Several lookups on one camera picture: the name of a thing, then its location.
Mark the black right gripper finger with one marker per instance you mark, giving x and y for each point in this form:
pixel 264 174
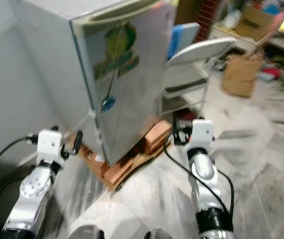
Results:
pixel 176 128

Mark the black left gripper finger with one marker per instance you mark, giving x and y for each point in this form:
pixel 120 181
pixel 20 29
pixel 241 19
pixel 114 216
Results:
pixel 78 142

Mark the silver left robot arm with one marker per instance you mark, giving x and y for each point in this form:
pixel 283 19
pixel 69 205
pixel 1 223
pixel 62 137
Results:
pixel 35 186

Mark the small silver fridge body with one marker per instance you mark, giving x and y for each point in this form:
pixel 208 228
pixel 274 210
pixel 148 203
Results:
pixel 42 59

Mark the orange brick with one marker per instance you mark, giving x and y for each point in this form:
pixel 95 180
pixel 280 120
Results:
pixel 93 159
pixel 117 174
pixel 156 135

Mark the white folding chair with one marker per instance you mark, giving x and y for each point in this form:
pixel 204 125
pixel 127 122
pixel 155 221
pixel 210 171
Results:
pixel 191 55

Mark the brown paper bag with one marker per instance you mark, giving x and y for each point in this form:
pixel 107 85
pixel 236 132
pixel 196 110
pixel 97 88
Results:
pixel 241 74

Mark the grey left robot leg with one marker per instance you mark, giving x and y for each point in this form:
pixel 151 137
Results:
pixel 84 233

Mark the grey robot leg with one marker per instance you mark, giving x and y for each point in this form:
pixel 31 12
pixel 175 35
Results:
pixel 84 233
pixel 156 235

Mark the blue cloth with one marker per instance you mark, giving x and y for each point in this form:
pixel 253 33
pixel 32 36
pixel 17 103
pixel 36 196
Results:
pixel 173 42

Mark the green door sticker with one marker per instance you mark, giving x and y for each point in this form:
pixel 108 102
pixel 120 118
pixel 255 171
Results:
pixel 119 52

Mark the grey right robot leg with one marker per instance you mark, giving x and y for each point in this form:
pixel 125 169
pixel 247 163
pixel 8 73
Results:
pixel 156 235

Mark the wide red tiled pillar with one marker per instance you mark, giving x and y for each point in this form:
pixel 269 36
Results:
pixel 206 15

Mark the brown cardboard box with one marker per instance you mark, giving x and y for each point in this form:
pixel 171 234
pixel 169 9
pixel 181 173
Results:
pixel 256 22

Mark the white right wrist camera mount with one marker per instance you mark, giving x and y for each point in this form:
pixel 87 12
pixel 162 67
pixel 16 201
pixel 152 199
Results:
pixel 203 132

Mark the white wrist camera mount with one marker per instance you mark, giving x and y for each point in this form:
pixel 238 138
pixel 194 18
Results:
pixel 49 143
pixel 203 132

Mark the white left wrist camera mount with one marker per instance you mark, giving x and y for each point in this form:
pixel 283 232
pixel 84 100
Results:
pixel 49 143

